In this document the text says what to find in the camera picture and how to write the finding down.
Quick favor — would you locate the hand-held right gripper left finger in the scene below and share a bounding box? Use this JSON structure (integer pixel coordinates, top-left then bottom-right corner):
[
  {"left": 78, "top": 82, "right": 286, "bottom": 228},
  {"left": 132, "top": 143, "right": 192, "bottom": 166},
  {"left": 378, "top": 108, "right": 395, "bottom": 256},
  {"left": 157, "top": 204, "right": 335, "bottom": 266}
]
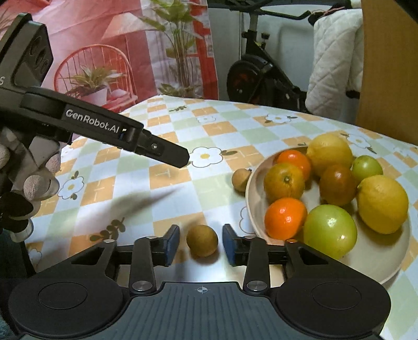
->
[{"left": 65, "top": 224, "right": 180, "bottom": 295}]

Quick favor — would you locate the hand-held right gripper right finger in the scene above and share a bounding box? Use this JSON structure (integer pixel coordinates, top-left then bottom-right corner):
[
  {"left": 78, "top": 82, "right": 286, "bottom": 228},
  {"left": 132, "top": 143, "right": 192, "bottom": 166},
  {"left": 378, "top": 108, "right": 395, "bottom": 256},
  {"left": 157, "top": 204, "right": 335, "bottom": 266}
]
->
[{"left": 222, "top": 224, "right": 340, "bottom": 294}]

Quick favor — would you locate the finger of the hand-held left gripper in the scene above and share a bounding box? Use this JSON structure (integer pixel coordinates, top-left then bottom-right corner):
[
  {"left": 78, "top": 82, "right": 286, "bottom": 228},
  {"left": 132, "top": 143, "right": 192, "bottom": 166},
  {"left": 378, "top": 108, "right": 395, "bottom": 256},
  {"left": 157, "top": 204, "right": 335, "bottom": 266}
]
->
[{"left": 136, "top": 129, "right": 190, "bottom": 170}]

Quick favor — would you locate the brown longan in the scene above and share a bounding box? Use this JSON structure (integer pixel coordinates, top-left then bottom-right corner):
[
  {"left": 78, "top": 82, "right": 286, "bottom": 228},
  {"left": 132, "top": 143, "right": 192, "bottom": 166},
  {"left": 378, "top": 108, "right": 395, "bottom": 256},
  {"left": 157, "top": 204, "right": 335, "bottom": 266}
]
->
[
  {"left": 186, "top": 224, "right": 219, "bottom": 257},
  {"left": 231, "top": 168, "right": 253, "bottom": 190}
]

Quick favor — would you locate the large green tomato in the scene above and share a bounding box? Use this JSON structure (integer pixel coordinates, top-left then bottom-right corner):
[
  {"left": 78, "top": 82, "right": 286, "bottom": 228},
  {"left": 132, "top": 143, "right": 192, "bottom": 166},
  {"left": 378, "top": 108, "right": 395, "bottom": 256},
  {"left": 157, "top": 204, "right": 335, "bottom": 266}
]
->
[{"left": 304, "top": 204, "right": 357, "bottom": 260}]

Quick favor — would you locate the yellow lemon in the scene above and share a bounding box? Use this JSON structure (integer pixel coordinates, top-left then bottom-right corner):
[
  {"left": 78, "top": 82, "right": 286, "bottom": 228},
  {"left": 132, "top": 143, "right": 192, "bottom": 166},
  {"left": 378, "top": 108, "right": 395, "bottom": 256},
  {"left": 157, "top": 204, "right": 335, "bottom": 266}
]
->
[
  {"left": 356, "top": 175, "right": 410, "bottom": 235},
  {"left": 306, "top": 133, "right": 354, "bottom": 177}
]

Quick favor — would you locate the beige plate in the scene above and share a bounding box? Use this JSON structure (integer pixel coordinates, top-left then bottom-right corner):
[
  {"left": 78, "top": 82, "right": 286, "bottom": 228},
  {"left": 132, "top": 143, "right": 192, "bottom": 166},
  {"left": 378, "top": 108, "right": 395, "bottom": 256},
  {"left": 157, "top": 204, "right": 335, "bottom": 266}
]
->
[{"left": 245, "top": 146, "right": 413, "bottom": 284}]

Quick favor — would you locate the person's left hand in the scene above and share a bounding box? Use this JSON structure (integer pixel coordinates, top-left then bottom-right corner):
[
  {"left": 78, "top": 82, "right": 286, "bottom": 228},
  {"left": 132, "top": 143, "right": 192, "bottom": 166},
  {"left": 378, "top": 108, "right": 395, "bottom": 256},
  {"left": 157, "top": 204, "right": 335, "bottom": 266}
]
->
[{"left": 0, "top": 126, "right": 61, "bottom": 242}]

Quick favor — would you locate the orange tangerine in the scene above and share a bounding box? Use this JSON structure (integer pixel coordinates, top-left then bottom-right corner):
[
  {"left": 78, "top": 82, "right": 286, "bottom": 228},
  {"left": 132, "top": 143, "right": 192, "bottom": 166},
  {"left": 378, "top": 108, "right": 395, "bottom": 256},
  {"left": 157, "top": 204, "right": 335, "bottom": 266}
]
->
[
  {"left": 264, "top": 198, "right": 308, "bottom": 239},
  {"left": 277, "top": 149, "right": 312, "bottom": 180}
]

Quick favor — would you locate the yellowish orange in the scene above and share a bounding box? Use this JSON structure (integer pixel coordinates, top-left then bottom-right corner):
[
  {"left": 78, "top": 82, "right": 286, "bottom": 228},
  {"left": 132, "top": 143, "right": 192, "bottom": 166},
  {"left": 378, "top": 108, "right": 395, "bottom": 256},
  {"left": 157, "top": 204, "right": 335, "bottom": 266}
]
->
[{"left": 264, "top": 163, "right": 306, "bottom": 202}]

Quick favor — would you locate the pink printed backdrop cloth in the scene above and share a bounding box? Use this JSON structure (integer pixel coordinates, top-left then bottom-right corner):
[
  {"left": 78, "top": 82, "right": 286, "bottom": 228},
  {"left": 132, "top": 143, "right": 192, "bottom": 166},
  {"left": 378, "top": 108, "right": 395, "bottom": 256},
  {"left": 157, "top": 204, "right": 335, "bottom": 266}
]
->
[{"left": 0, "top": 0, "right": 219, "bottom": 113}]

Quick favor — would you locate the black exercise bike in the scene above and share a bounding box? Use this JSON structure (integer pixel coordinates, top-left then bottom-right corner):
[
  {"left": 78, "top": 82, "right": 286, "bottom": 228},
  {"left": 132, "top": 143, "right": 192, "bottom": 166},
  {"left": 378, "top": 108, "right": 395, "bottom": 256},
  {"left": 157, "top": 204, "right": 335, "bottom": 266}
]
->
[{"left": 208, "top": 0, "right": 314, "bottom": 114}]

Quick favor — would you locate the reddish brown tomato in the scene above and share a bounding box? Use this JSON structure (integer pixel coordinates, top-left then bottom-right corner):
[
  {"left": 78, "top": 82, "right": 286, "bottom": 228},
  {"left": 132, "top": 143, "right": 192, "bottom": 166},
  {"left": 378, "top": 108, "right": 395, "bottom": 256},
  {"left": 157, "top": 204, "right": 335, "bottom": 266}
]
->
[{"left": 319, "top": 164, "right": 358, "bottom": 207}]

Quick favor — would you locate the small green tomato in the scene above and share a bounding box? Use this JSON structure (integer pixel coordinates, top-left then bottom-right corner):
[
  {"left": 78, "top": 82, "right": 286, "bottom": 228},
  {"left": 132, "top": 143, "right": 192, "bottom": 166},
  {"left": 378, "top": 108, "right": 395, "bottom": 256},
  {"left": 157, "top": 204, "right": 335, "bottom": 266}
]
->
[{"left": 351, "top": 155, "right": 384, "bottom": 184}]

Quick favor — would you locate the white quilted jacket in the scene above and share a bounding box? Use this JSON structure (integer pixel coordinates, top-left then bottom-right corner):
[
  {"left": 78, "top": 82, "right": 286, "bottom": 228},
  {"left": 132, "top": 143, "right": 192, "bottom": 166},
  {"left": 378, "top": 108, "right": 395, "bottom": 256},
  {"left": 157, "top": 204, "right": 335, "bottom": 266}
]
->
[{"left": 305, "top": 7, "right": 365, "bottom": 117}]

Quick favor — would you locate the wooden board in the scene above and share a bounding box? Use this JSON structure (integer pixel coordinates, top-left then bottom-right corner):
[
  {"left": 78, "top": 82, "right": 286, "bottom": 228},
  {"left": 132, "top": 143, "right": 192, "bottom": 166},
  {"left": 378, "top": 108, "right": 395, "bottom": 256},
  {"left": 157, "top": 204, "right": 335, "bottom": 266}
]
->
[{"left": 356, "top": 0, "right": 418, "bottom": 145}]

